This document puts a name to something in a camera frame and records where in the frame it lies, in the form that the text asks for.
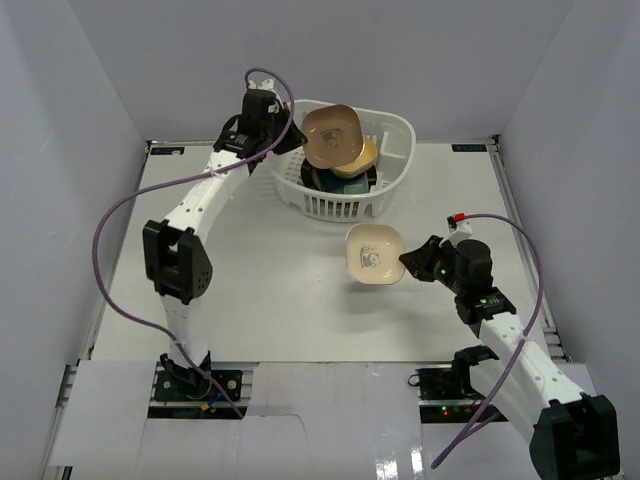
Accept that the round black-rimmed plate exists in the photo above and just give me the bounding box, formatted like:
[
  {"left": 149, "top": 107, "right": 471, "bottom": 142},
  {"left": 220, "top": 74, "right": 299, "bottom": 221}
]
[{"left": 300, "top": 160, "right": 378, "bottom": 193}]

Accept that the white plastic dish bin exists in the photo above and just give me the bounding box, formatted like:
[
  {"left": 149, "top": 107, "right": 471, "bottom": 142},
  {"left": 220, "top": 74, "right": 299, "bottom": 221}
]
[{"left": 272, "top": 100, "right": 416, "bottom": 223}]

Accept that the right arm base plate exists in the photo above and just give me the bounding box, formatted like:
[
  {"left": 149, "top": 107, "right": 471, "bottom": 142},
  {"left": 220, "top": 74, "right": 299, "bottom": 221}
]
[{"left": 407, "top": 364, "right": 484, "bottom": 425}]

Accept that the dark blue leaf-shaped plate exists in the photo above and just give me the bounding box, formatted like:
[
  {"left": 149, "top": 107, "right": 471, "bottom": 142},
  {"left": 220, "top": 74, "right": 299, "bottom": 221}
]
[{"left": 311, "top": 167, "right": 350, "bottom": 194}]

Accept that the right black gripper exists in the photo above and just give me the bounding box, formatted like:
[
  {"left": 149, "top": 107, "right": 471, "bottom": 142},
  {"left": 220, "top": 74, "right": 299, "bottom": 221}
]
[{"left": 400, "top": 236, "right": 467, "bottom": 295}]

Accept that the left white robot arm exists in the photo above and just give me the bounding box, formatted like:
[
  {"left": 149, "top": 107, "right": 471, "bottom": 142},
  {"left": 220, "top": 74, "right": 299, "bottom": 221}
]
[{"left": 142, "top": 87, "right": 306, "bottom": 399}]

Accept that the light teal rectangular divided plate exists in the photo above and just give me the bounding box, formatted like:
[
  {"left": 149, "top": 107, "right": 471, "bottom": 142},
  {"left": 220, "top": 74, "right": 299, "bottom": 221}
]
[{"left": 343, "top": 175, "right": 370, "bottom": 195}]

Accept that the yellow square panda plate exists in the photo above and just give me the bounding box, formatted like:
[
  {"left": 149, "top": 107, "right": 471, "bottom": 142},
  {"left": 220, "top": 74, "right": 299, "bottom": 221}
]
[{"left": 330, "top": 137, "right": 378, "bottom": 179}]

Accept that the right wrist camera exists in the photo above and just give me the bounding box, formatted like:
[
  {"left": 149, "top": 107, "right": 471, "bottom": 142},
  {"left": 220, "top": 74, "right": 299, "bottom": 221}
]
[{"left": 447, "top": 222, "right": 473, "bottom": 246}]

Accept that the cream square panda plate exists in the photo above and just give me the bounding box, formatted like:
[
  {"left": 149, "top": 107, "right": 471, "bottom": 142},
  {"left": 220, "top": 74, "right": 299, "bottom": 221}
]
[{"left": 346, "top": 223, "right": 405, "bottom": 285}]

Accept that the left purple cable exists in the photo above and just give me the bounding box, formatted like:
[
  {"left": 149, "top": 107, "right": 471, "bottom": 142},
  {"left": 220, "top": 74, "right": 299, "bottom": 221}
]
[{"left": 93, "top": 67, "right": 295, "bottom": 419}]

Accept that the brown square panda plate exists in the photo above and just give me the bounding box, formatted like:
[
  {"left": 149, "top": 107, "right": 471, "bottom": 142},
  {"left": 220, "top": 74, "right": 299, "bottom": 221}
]
[{"left": 300, "top": 104, "right": 364, "bottom": 169}]

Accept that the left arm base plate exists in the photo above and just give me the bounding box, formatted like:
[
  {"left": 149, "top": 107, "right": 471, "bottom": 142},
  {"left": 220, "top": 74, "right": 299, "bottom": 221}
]
[{"left": 147, "top": 368, "right": 252, "bottom": 420}]

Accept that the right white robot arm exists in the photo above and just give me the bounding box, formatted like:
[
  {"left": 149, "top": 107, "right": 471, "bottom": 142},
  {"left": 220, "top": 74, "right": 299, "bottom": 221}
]
[{"left": 399, "top": 236, "right": 621, "bottom": 479}]

